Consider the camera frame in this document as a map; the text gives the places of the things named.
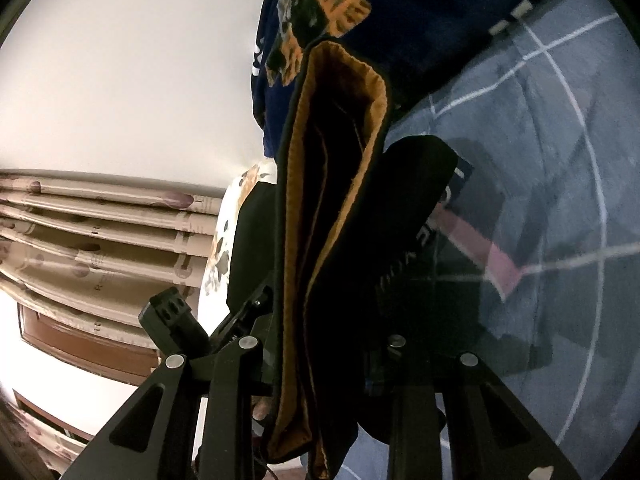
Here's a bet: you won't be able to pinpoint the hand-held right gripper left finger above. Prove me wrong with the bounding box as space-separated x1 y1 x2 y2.
62 317 277 480

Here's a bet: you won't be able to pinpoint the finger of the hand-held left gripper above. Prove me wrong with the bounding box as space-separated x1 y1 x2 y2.
211 271 276 350

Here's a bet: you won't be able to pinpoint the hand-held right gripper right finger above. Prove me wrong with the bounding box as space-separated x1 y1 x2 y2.
367 334 583 480

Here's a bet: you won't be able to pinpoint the black pants with orange lining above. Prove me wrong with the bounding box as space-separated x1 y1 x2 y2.
226 40 459 480

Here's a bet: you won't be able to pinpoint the white floral quilt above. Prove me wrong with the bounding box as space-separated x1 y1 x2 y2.
197 159 279 322

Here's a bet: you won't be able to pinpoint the blue lined bedsheet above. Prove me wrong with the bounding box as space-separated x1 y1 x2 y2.
300 0 637 480

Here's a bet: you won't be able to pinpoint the navy floral blanket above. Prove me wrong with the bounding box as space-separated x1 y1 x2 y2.
249 0 568 157

